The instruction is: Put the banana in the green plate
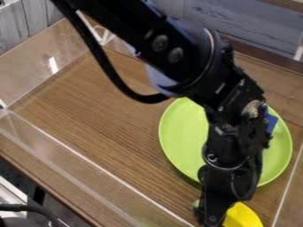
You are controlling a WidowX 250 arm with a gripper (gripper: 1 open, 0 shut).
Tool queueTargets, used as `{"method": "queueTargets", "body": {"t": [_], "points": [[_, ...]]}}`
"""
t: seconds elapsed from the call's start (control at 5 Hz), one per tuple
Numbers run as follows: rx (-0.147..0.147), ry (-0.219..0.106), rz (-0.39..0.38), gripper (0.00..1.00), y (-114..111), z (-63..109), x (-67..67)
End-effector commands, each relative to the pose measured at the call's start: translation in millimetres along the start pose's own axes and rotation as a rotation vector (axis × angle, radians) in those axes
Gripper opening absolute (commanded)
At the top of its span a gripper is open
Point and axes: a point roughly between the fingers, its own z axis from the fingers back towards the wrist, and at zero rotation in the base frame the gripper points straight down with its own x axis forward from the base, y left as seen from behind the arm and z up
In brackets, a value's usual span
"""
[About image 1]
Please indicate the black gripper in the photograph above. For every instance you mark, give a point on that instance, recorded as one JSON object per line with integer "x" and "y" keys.
{"x": 225, "y": 184}

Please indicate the yellow toy banana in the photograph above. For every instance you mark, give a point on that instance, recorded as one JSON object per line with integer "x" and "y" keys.
{"x": 240, "y": 216}

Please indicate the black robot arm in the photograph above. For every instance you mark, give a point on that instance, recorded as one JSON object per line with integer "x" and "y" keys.
{"x": 192, "y": 66}

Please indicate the green plate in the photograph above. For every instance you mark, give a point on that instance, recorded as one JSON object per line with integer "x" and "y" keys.
{"x": 183, "y": 129}

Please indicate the blue star-shaped block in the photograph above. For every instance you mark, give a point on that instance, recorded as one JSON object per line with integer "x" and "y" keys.
{"x": 271, "y": 119}

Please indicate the clear acrylic front wall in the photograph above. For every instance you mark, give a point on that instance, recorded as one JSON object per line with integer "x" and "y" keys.
{"x": 97, "y": 195}

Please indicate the clear acrylic corner bracket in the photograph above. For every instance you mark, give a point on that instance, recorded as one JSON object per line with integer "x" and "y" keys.
{"x": 100, "y": 33}

